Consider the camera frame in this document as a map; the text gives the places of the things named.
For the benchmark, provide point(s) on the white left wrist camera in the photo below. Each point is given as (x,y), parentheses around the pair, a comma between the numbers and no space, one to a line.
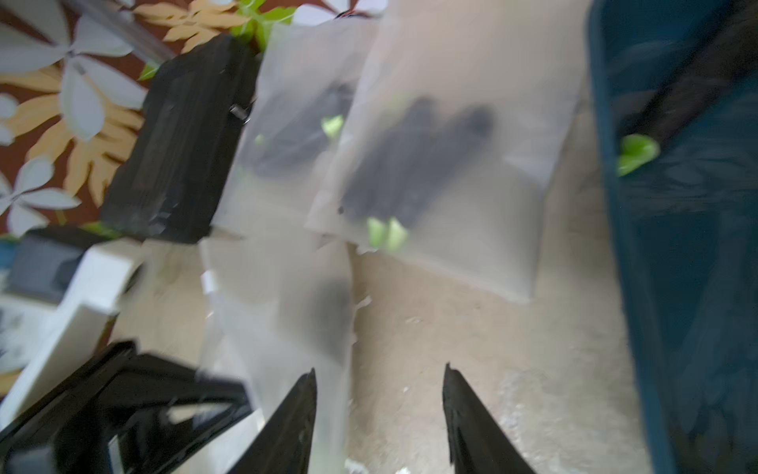
(61,288)

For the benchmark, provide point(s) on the purple eggplant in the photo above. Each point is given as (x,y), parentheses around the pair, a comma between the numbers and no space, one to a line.
(304,137)
(409,166)

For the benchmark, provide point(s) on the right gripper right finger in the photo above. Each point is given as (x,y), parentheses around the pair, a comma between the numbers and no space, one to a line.
(476,442)

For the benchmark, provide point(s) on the teal plastic bin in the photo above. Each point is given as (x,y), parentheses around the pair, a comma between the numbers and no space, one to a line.
(684,234)

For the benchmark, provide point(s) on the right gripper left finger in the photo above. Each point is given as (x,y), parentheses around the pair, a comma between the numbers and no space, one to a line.
(284,444)

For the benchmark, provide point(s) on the pile of eggplants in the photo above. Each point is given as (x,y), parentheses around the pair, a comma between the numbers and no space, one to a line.
(720,63)

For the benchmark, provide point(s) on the black tool case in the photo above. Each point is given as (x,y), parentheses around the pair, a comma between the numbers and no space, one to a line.
(194,112)

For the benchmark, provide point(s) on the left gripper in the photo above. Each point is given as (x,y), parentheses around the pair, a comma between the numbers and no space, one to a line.
(123,411)

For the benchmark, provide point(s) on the clear zip-top bag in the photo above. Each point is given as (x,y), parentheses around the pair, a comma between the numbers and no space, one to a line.
(305,90)
(523,58)
(284,306)

